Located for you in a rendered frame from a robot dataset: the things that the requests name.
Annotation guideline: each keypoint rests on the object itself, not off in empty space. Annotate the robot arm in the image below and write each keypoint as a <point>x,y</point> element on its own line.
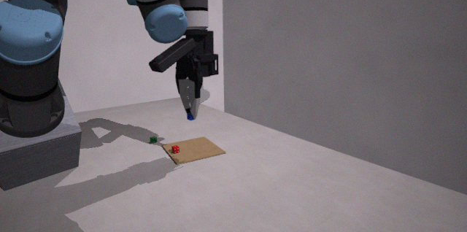
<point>31,33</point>

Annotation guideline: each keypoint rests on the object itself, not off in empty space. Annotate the red die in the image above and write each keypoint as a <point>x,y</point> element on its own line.
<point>175,149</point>

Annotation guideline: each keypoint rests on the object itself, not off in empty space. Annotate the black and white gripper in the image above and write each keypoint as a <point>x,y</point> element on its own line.
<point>193,93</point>

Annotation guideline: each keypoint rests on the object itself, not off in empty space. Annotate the tan mat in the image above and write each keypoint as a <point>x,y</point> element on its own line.
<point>193,150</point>

